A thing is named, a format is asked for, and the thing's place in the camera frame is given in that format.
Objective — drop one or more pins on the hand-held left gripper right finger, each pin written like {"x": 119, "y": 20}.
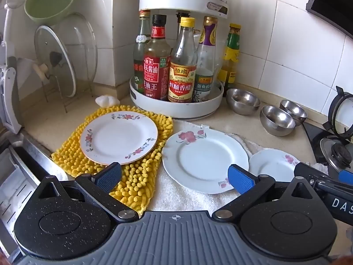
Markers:
{"x": 240, "y": 180}

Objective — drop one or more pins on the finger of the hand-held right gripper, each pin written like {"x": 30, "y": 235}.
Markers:
{"x": 309, "y": 171}
{"x": 347, "y": 175}

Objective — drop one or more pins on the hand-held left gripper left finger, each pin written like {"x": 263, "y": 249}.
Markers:
{"x": 109, "y": 175}

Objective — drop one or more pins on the floral rim plate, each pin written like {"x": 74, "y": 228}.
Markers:
{"x": 118, "y": 136}
{"x": 129, "y": 164}

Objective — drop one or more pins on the small red flower plate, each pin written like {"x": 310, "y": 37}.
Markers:
{"x": 271, "y": 167}

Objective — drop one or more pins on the large red flower plate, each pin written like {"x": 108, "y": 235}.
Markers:
{"x": 204, "y": 160}

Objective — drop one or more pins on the stainless steel bowl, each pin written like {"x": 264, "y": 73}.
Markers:
{"x": 277, "y": 121}
{"x": 242, "y": 102}
{"x": 296, "y": 110}

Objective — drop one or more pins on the stove burner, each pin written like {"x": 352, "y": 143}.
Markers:
{"x": 337, "y": 151}

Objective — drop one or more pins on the yellow chenille mat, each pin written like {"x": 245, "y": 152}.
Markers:
{"x": 138, "y": 179}

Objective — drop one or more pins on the gas stove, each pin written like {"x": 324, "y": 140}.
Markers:
{"x": 313, "y": 138}

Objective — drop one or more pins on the white towel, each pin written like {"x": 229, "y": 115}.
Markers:
{"x": 193, "y": 198}

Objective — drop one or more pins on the garlic bulb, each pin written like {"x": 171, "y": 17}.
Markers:
{"x": 104, "y": 101}

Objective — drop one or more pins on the stainless steel sink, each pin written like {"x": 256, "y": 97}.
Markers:
{"x": 24, "y": 168}

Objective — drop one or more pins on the white two-tier rotating rack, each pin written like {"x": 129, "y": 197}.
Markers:
{"x": 176, "y": 106}

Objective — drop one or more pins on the glass pot lid steel rim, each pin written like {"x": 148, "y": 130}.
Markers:
{"x": 63, "y": 71}

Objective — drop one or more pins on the soy sauce bottle red label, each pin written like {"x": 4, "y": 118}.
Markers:
{"x": 155, "y": 71}

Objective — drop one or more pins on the vinegar bottle with yellow cap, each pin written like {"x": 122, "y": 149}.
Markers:
{"x": 182, "y": 80}

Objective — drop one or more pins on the white plastic dish rack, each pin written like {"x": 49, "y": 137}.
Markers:
{"x": 11, "y": 99}

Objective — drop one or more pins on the bottle with purple label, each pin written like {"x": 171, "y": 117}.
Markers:
{"x": 205, "y": 60}

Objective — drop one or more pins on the oil bottle with yellow label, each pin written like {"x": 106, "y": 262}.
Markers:
{"x": 231, "y": 52}

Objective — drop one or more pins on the clear bottle with red cap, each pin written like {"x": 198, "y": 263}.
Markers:
{"x": 140, "y": 47}

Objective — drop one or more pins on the large glass pot lid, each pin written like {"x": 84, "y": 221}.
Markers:
{"x": 85, "y": 38}

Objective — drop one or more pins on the black range hood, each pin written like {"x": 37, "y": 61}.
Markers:
{"x": 331, "y": 2}

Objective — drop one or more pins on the green plastic bowl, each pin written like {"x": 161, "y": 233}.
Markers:
{"x": 47, "y": 2}

